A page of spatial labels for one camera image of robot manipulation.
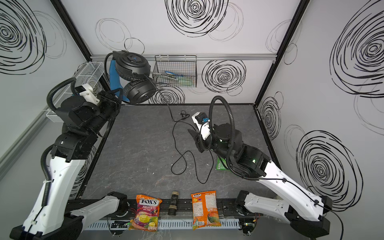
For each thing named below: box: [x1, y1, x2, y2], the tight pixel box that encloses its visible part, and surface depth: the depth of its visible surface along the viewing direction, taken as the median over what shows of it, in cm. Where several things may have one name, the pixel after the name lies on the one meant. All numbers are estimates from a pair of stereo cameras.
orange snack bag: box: [191, 190, 222, 231], surface depth 72 cm
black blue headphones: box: [109, 50, 156, 105], surface depth 44 cm
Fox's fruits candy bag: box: [128, 194, 163, 232], surface depth 70 cm
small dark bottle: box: [168, 191, 180, 216], surface depth 74 cm
